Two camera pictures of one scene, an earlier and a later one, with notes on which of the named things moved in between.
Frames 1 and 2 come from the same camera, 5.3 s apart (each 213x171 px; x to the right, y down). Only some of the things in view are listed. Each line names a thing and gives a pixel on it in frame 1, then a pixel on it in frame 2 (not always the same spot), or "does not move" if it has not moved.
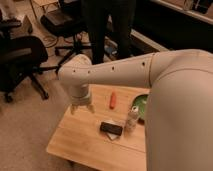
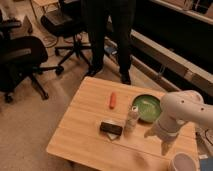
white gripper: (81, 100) -> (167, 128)
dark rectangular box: (110, 128) does not move
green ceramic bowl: (140, 101) does not move
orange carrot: (113, 101) does not move
